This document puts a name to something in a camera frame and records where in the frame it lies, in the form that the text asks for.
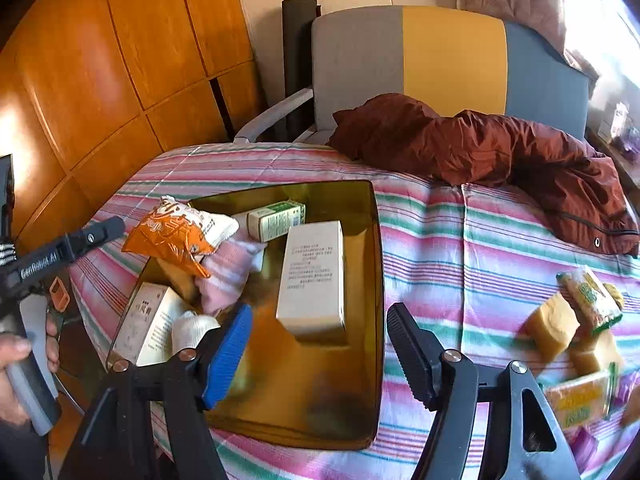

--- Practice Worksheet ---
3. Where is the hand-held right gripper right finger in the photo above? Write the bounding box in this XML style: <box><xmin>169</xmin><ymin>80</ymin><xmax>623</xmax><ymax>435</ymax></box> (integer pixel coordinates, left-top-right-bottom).
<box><xmin>387</xmin><ymin>302</ymin><xmax>583</xmax><ymax>480</ymax></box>

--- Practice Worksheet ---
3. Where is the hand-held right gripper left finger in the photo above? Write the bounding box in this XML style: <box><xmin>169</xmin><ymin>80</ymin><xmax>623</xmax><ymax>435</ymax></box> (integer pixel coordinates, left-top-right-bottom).
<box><xmin>60</xmin><ymin>304</ymin><xmax>253</xmax><ymax>480</ymax></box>

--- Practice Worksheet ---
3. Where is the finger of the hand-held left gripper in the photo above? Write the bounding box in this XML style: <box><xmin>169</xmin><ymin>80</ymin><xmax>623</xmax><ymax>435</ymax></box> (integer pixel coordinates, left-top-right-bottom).
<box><xmin>65</xmin><ymin>216</ymin><xmax>126</xmax><ymax>261</ymax></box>

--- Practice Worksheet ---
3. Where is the orange snack packet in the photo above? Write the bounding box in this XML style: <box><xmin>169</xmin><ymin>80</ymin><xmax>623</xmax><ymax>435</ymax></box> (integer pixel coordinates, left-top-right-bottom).
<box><xmin>121</xmin><ymin>195</ymin><xmax>241</xmax><ymax>279</ymax></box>

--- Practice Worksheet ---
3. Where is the pink sock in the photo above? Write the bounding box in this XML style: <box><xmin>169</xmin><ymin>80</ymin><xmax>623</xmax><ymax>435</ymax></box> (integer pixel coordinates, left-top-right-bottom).
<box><xmin>194</xmin><ymin>237</ymin><xmax>268</xmax><ymax>316</ymax></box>

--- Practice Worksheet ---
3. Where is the white printed box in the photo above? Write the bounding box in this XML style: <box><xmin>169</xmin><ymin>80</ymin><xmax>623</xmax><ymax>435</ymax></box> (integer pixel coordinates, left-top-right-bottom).
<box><xmin>111</xmin><ymin>282</ymin><xmax>193</xmax><ymax>367</ymax></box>

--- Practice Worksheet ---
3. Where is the gold metal tin tray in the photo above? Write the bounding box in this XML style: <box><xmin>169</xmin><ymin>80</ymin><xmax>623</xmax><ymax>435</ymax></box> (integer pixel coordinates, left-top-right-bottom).
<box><xmin>105</xmin><ymin>179</ymin><xmax>386</xmax><ymax>451</ymax></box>

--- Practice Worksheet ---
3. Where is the beige cardboard box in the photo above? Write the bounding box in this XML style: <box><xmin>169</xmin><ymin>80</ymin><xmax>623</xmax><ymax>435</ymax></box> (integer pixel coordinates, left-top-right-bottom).
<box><xmin>276</xmin><ymin>220</ymin><xmax>347</xmax><ymax>345</ymax></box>

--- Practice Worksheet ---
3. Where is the green and white small box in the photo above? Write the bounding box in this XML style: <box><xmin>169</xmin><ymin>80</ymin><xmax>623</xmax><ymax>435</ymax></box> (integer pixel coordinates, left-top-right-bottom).
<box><xmin>246</xmin><ymin>200</ymin><xmax>307</xmax><ymax>242</ymax></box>

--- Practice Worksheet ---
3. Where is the rice cracker packet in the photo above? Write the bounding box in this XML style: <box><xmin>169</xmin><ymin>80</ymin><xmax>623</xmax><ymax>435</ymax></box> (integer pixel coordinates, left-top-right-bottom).
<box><xmin>542</xmin><ymin>362</ymin><xmax>621</xmax><ymax>428</ymax></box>
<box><xmin>556</xmin><ymin>265</ymin><xmax>624</xmax><ymax>336</ymax></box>

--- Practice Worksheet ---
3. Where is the person's left forearm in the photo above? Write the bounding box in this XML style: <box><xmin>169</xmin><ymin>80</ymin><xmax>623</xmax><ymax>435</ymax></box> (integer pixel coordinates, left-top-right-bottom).
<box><xmin>0</xmin><ymin>417</ymin><xmax>48</xmax><ymax>480</ymax></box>

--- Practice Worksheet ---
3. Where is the striped cloth covered desktop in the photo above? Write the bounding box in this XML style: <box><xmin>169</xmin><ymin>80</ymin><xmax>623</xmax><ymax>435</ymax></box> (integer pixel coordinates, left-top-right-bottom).
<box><xmin>67</xmin><ymin>142</ymin><xmax>640</xmax><ymax>480</ymax></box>

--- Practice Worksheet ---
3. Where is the person's left hand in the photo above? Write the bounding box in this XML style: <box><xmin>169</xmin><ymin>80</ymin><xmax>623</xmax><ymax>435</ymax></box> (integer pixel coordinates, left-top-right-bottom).
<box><xmin>0</xmin><ymin>310</ymin><xmax>60</xmax><ymax>426</ymax></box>

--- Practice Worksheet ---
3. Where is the small orange plastic object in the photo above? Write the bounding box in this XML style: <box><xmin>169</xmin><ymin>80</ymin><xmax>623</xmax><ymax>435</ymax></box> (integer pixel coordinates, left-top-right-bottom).
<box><xmin>49</xmin><ymin>277</ymin><xmax>71</xmax><ymax>313</ymax></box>

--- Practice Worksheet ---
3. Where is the orange wooden wardrobe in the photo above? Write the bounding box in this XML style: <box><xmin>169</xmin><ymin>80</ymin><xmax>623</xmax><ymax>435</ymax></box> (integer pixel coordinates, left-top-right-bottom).
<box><xmin>0</xmin><ymin>0</ymin><xmax>266</xmax><ymax>261</ymax></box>

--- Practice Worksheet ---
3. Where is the brown padded jacket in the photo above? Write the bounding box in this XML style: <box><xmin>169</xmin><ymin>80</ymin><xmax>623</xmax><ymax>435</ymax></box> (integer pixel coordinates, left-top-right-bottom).
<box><xmin>327</xmin><ymin>92</ymin><xmax>640</xmax><ymax>258</ymax></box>

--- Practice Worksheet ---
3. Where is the black rolled mat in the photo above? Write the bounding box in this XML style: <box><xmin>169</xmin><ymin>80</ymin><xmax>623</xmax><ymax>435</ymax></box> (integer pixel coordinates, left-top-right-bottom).
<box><xmin>281</xmin><ymin>0</ymin><xmax>321</xmax><ymax>141</ymax></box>

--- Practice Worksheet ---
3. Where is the wooden side desk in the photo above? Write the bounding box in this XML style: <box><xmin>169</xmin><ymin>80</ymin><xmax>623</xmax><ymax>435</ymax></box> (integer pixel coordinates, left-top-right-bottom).
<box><xmin>585</xmin><ymin>125</ymin><xmax>640</xmax><ymax>191</ymax></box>

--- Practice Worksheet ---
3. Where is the grey yellow blue chair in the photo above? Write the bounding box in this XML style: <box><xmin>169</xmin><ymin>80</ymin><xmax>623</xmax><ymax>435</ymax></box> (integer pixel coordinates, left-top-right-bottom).
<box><xmin>234</xmin><ymin>6</ymin><xmax>591</xmax><ymax>146</ymax></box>

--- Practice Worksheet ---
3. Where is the white appliance box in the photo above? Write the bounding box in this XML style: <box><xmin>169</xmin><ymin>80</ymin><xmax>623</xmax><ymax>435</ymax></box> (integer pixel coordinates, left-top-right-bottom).
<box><xmin>597</xmin><ymin>102</ymin><xmax>631</xmax><ymax>143</ymax></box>

